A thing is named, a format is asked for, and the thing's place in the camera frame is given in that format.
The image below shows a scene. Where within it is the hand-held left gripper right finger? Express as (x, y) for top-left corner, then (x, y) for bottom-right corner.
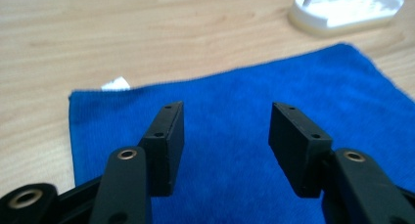
(268, 102), (415, 224)

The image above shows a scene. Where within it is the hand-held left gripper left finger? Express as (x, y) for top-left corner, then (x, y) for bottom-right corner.
(89, 101), (185, 224)

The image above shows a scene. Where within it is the blue cloth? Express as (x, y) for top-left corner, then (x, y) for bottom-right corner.
(68, 42), (415, 224)

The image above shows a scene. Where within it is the white cloth label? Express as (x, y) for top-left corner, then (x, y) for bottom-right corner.
(101, 75), (131, 91)

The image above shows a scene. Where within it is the white plastic tray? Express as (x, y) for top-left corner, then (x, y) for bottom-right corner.
(287, 0), (405, 32)

